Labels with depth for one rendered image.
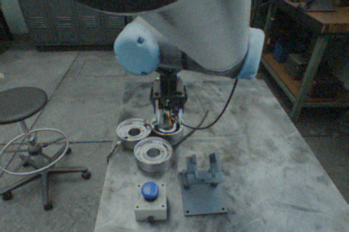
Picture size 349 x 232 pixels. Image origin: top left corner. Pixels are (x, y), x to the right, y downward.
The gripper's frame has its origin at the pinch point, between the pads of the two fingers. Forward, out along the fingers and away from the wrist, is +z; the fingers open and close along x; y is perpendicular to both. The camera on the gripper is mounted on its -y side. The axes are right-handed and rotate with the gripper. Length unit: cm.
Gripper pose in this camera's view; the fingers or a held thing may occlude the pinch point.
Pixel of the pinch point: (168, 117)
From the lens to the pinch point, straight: 70.6
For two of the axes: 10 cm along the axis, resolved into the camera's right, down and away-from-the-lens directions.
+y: 0.3, 7.1, -7.0
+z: 0.1, 7.0, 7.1
